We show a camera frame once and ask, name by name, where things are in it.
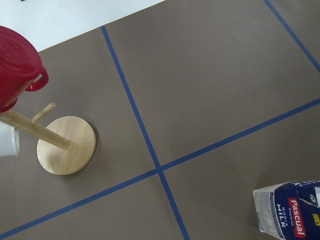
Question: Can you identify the wooden mug tree stand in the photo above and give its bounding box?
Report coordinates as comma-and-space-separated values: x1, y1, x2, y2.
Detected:
0, 102, 96, 176

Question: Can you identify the white mug on tree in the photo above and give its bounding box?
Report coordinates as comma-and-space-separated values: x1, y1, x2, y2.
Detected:
0, 122, 20, 157

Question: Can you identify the blue white milk carton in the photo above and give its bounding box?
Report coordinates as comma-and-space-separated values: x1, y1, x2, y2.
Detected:
252, 180, 320, 240

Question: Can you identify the red mug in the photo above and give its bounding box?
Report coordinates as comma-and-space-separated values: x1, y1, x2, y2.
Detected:
0, 26, 49, 113

